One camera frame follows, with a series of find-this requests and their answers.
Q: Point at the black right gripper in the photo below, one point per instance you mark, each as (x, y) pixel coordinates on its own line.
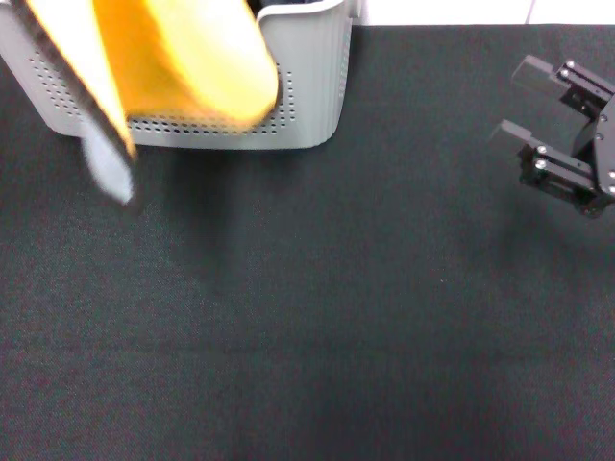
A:
(603, 144)

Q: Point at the yellow and grey towel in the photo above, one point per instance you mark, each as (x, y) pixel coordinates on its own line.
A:
(192, 57)

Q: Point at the grey perforated storage box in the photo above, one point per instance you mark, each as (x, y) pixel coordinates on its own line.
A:
(312, 72)

